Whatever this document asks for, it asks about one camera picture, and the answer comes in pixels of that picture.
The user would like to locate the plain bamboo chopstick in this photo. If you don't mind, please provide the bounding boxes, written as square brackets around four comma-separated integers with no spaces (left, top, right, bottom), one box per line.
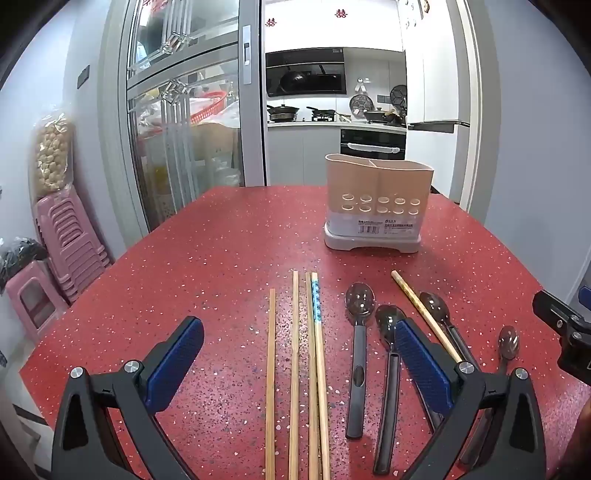
[265,288,277,480]
[288,271,300,480]
[305,272,321,480]

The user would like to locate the single pink plastic stool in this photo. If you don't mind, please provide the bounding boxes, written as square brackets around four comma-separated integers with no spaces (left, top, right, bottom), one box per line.
[4,261,70,342]

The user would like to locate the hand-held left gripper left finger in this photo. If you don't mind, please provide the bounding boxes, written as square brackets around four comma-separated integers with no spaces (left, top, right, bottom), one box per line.
[52,316,205,480]

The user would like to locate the white upper cabinets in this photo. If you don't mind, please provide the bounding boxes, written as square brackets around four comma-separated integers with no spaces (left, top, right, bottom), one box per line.
[262,0,403,52]

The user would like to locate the glass sliding door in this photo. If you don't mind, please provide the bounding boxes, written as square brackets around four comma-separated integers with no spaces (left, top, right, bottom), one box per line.
[99,0,267,232]

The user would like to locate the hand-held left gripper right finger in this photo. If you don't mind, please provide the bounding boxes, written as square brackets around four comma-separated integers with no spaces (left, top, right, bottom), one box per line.
[394,318,559,480]

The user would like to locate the black wok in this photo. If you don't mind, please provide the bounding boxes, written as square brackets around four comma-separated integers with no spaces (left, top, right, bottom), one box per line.
[362,107,399,124]

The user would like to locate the white refrigerator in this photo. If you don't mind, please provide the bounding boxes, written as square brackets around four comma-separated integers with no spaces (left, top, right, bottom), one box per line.
[399,0,472,134]

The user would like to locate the blue patterned bamboo chopstick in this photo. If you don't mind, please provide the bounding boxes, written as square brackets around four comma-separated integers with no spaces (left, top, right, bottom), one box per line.
[311,272,331,480]

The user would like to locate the red plastic basket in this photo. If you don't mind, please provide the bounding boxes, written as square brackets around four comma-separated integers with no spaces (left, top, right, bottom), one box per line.
[185,91,232,125]

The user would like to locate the stack of pink plastic stools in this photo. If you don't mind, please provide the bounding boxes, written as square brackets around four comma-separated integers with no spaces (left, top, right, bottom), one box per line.
[36,185,112,303]

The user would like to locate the clear bag of beige balls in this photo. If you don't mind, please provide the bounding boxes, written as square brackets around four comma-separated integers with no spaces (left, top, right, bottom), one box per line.
[28,115,77,201]

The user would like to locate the black pot with lid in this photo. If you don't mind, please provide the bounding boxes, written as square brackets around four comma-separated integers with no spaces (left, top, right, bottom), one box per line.
[267,104,300,122]

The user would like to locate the pale patterned bamboo chopstick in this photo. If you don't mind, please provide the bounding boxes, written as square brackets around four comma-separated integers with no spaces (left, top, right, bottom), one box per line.
[391,270,464,364]

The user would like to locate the beige plastic utensil holder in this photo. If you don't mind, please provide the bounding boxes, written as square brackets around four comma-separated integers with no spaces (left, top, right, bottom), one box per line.
[323,153,435,254]

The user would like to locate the black range hood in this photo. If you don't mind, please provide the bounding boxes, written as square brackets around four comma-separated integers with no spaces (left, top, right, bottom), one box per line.
[265,46,347,97]

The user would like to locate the black plastic bag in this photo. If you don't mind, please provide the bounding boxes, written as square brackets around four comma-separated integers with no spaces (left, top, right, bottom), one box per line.
[0,236,49,289]

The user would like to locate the dark translucent plastic spoon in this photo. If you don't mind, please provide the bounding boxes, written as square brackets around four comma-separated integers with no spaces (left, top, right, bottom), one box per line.
[345,282,376,440]
[419,292,483,374]
[459,325,522,467]
[372,305,408,476]

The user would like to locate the black built-in oven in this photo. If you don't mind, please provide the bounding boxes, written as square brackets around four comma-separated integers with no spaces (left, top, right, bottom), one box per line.
[341,128,408,162]

